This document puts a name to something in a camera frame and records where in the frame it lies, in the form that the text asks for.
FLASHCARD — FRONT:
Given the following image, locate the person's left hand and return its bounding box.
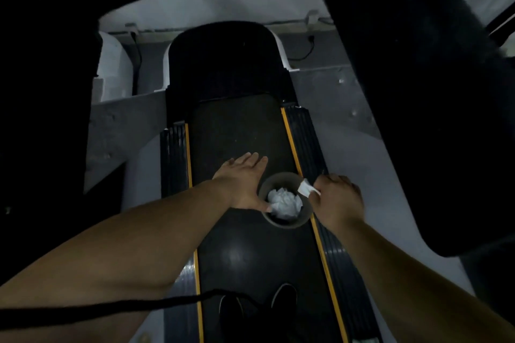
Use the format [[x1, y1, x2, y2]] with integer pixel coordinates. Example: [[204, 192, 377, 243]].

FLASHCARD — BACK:
[[212, 152, 274, 213]]

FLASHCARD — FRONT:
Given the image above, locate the person's right hand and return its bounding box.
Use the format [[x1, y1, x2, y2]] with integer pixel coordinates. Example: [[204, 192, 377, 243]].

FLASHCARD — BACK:
[[308, 173, 365, 235]]

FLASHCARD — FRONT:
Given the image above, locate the white tissue piece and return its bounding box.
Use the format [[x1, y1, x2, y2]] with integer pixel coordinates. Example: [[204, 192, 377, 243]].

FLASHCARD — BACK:
[[297, 178, 322, 199]]

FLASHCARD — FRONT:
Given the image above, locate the person's left forearm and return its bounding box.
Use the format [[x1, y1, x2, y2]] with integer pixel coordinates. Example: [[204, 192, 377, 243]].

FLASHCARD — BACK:
[[0, 179, 235, 343]]

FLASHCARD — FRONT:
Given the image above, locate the person's right forearm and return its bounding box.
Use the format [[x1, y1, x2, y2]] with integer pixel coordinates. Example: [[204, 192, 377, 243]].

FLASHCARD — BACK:
[[327, 218, 515, 343]]

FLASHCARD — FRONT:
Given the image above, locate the crumpled white tissue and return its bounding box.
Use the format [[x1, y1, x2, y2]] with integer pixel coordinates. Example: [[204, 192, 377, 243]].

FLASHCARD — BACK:
[[267, 188, 303, 221]]

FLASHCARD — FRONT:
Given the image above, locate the grey round bowl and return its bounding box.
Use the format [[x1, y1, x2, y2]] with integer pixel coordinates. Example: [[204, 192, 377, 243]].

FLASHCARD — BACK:
[[258, 172, 315, 230]]

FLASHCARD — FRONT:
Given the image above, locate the black treadmill with yellow stripes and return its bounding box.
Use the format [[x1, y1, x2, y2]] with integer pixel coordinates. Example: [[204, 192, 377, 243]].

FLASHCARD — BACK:
[[160, 21, 384, 343]]

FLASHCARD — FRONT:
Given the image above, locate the person's right black shoe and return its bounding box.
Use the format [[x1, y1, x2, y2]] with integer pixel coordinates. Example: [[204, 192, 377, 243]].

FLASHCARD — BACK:
[[270, 283, 299, 343]]

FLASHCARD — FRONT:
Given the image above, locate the person's black shoe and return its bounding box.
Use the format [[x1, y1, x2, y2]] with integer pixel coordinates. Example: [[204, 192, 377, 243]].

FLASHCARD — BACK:
[[270, 283, 299, 343], [218, 294, 247, 343]]

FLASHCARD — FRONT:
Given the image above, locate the person's left black shoe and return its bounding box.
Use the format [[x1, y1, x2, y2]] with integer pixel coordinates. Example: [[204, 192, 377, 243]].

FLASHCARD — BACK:
[[218, 294, 247, 343]]

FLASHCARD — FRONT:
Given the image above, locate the black power cable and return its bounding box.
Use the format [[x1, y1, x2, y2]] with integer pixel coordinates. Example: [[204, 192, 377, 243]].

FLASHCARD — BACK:
[[287, 35, 315, 61]]

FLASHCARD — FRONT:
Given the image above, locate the black hanging cable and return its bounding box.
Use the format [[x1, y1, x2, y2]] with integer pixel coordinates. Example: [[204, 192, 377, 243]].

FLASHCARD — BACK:
[[130, 31, 143, 95]]

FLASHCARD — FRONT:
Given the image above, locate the black treadmill console frame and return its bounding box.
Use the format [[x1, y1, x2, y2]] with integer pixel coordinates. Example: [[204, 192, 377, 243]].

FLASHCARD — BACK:
[[0, 0, 515, 327]]

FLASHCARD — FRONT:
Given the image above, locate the black cord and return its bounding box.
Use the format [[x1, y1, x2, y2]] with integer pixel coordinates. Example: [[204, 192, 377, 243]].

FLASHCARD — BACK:
[[0, 289, 262, 331]]

